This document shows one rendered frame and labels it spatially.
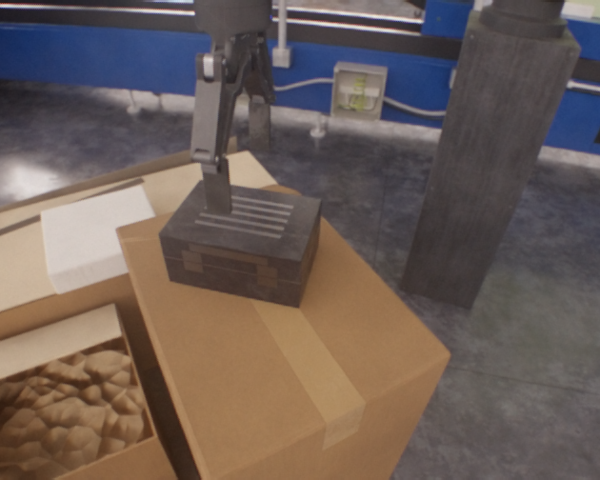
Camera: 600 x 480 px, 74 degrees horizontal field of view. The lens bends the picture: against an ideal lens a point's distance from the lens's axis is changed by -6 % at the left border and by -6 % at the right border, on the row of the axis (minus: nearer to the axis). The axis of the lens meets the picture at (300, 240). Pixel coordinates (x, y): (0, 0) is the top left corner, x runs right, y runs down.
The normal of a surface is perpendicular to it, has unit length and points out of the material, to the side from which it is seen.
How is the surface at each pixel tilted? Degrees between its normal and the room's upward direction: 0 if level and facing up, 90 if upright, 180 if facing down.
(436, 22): 90
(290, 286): 90
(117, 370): 0
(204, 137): 64
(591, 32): 90
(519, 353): 0
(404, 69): 90
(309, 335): 0
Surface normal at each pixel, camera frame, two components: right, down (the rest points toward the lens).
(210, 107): -0.19, 0.22
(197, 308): 0.04, -0.76
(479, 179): -0.35, 0.60
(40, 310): 0.48, 0.58
